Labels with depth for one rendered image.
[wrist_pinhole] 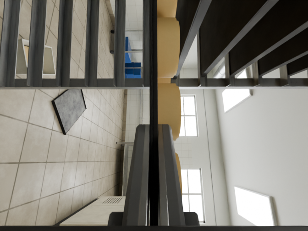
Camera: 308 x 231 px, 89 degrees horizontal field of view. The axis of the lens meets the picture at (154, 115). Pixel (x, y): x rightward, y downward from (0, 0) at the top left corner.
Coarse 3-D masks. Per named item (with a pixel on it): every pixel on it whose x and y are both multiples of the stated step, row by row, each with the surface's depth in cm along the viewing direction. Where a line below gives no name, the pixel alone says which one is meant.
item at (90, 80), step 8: (88, 0) 51; (96, 0) 54; (88, 8) 51; (96, 8) 53; (88, 16) 51; (96, 16) 53; (88, 24) 51; (96, 24) 53; (88, 32) 51; (96, 32) 53; (88, 40) 51; (96, 40) 52; (88, 48) 51; (96, 48) 52; (88, 56) 51; (96, 56) 52; (88, 64) 51; (96, 64) 52; (88, 72) 51; (96, 72) 51; (88, 80) 51; (96, 80) 51
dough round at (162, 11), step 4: (160, 0) 13; (164, 0) 13; (168, 0) 13; (172, 0) 13; (176, 0) 13; (160, 4) 13; (164, 4) 13; (168, 4) 13; (172, 4) 13; (176, 4) 14; (160, 8) 14; (164, 8) 14; (168, 8) 14; (172, 8) 14; (160, 12) 14; (164, 12) 14; (168, 12) 14; (172, 12) 14; (160, 16) 14; (164, 16) 14; (168, 16) 14; (172, 16) 14
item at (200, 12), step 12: (180, 0) 34; (192, 0) 23; (204, 0) 19; (180, 12) 34; (192, 12) 23; (204, 12) 21; (180, 24) 34; (192, 24) 24; (180, 36) 34; (192, 36) 27; (180, 48) 34; (180, 60) 37
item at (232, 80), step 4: (228, 52) 49; (224, 56) 52; (228, 56) 49; (228, 60) 49; (228, 64) 49; (228, 68) 49; (228, 72) 49; (228, 76) 49; (228, 80) 49; (232, 80) 51; (228, 84) 49; (232, 84) 51
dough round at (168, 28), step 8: (160, 24) 12; (168, 24) 12; (176, 24) 12; (160, 32) 12; (168, 32) 12; (176, 32) 12; (160, 40) 12; (168, 40) 12; (176, 40) 12; (160, 48) 12; (168, 48) 12; (176, 48) 12; (160, 56) 12; (168, 56) 12; (176, 56) 12; (160, 64) 13; (168, 64) 13; (176, 64) 13; (160, 72) 13; (168, 72) 13
